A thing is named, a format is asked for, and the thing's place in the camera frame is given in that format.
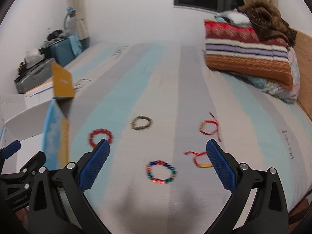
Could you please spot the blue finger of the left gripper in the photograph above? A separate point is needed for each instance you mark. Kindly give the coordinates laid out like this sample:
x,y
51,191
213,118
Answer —
x,y
7,151

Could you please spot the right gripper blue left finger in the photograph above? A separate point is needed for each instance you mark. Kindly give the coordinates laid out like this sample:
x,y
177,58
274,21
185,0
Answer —
x,y
57,202

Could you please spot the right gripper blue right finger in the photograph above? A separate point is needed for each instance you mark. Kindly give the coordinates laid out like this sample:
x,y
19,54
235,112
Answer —
x,y
268,213

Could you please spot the white blue yellow cardboard box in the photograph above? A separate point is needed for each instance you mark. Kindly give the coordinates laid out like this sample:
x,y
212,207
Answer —
x,y
37,121

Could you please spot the striped bed sheet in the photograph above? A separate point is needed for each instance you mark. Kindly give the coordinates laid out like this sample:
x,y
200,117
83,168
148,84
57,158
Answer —
x,y
161,105

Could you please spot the grey suitcase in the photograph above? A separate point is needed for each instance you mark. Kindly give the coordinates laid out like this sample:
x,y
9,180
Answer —
x,y
34,76

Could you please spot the floral pillow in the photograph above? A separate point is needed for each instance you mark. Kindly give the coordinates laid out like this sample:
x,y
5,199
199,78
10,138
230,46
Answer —
x,y
273,88

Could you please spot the teal suitcase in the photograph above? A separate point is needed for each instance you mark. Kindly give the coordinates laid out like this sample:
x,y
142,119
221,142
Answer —
x,y
66,50

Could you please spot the striped folded quilt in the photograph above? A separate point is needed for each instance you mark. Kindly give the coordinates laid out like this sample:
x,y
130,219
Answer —
x,y
235,49

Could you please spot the blue desk lamp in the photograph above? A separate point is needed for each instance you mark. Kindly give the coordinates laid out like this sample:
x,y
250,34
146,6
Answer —
x,y
71,12

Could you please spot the white folded garment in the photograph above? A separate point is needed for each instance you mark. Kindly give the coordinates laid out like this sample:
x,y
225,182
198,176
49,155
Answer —
x,y
234,18

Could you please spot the brown fur coat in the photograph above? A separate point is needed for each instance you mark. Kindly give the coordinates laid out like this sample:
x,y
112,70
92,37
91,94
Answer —
x,y
267,22

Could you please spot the beige curtain left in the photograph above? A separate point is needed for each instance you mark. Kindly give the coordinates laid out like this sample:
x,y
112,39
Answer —
x,y
80,18

